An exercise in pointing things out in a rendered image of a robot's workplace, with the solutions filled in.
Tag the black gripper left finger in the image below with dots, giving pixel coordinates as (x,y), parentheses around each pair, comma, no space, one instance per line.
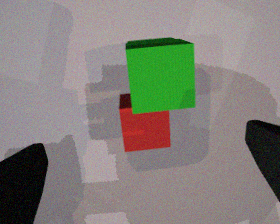
(22,177)

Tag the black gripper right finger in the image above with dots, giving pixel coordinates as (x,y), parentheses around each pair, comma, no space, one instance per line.
(263,141)

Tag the red block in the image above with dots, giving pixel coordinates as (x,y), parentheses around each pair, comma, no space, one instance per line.
(145,130)

